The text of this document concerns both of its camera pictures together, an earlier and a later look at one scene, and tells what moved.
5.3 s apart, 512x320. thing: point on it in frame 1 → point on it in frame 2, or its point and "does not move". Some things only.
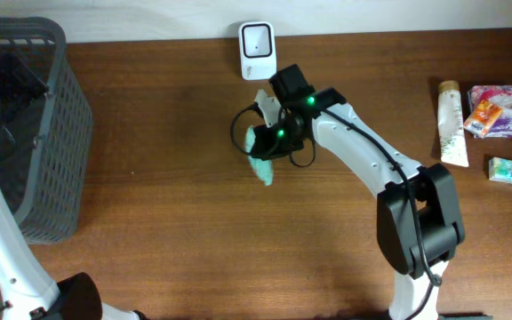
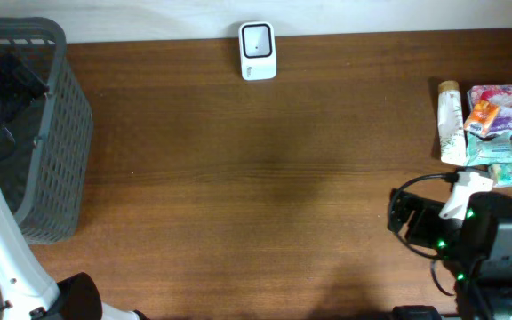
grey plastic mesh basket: x=44 y=171 does not move
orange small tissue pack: x=483 y=118 does not move
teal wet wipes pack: x=263 y=168 → x=498 y=149
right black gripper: x=268 y=144 → x=421 y=228
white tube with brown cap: x=452 y=128 does not move
